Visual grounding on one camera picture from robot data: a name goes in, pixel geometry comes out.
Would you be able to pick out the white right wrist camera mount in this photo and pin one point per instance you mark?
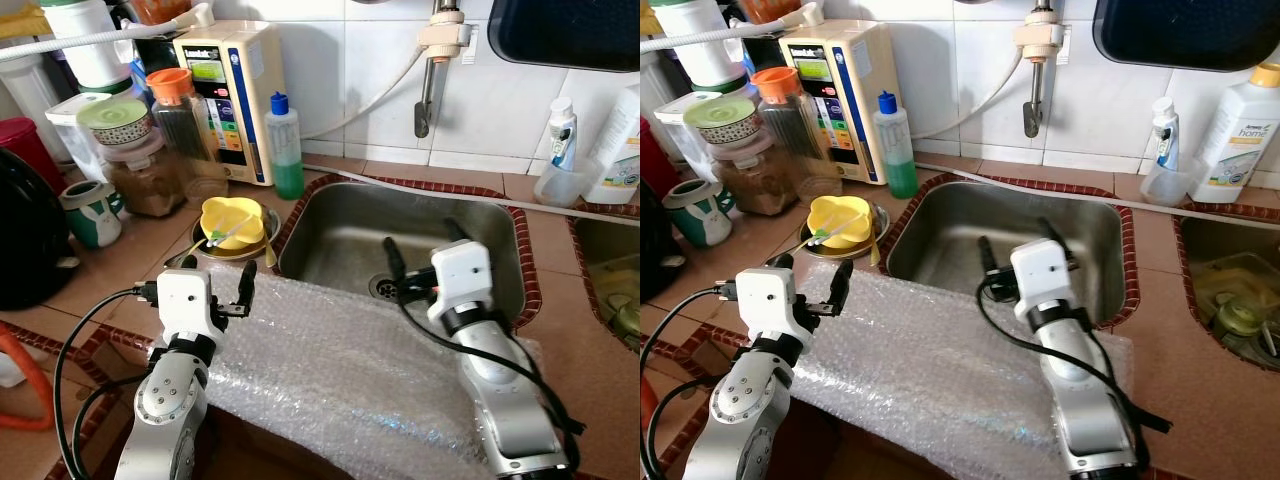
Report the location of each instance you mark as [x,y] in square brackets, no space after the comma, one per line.
[1040,270]
[460,275]

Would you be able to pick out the dark red plastic container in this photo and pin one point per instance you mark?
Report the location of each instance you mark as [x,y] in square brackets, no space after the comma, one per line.
[650,150]
[25,145]

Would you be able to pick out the clear plastic cup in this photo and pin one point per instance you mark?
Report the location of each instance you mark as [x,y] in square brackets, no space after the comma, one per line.
[558,188]
[1165,188]

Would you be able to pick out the patterned container green lid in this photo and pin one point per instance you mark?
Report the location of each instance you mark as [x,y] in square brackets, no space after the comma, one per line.
[115,122]
[725,120]

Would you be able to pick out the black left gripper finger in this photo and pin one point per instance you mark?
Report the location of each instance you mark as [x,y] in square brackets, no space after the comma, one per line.
[783,263]
[187,263]
[247,285]
[843,282]

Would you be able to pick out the black plastic tray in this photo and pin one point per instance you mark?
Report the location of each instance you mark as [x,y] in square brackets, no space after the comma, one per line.
[565,30]
[1185,30]

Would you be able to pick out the green soap bottle blue cap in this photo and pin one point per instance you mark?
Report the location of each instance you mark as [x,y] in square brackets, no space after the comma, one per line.
[286,160]
[898,160]

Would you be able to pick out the stainless steel bowl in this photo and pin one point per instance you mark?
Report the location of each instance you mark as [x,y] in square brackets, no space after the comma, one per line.
[878,232]
[268,235]

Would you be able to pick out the clear bubble wrap sheet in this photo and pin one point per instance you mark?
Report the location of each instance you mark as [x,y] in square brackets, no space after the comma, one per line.
[340,380]
[930,370]

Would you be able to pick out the clear glass food container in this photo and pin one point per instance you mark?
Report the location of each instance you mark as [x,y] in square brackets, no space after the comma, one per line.
[622,275]
[1225,280]

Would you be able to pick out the yellow plastic bowl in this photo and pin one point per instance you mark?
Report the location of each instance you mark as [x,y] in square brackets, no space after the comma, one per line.
[840,215]
[235,215]

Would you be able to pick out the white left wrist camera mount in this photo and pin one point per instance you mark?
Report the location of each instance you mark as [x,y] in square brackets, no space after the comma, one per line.
[765,300]
[185,300]

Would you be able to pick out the wall faucet with beige diverter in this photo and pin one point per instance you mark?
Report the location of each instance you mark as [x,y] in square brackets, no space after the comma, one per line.
[440,40]
[1042,40]

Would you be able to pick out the clear white plastic container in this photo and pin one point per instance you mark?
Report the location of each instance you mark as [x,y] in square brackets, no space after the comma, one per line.
[678,135]
[68,130]

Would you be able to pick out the black round appliance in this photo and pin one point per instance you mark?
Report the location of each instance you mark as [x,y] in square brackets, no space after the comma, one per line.
[25,240]
[655,240]

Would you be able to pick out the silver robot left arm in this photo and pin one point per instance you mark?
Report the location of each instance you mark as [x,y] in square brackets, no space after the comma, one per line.
[165,400]
[735,405]

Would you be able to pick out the jar of brown powder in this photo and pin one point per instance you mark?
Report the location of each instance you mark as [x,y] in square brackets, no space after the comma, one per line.
[755,185]
[145,185]

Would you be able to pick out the beige water ionizer appliance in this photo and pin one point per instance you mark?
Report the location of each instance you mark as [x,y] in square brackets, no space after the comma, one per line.
[850,90]
[245,90]

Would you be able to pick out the small green cup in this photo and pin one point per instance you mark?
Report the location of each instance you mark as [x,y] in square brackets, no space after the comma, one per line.
[628,318]
[1240,318]

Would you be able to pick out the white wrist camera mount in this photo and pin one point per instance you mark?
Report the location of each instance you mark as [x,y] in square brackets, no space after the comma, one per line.
[460,275]
[765,300]
[185,300]
[1040,270]

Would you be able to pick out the large white detergent bottle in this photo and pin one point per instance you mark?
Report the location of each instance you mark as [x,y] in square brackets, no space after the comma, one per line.
[1235,135]
[618,150]

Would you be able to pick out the dish-filled stainless sink basin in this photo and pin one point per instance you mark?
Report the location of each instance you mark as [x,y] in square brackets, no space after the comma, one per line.
[1210,240]
[610,245]

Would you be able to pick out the white water filter cartridge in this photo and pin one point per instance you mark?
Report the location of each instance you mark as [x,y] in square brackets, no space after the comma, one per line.
[85,45]
[700,45]

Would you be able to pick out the green and white mug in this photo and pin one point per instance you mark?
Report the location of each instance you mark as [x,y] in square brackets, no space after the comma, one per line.
[700,212]
[92,212]

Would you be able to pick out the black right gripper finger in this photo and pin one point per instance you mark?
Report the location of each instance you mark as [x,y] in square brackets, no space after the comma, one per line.
[989,262]
[456,233]
[394,260]
[1051,232]

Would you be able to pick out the clear jar orange lid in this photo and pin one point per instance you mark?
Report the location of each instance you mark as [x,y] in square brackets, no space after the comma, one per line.
[185,125]
[790,125]

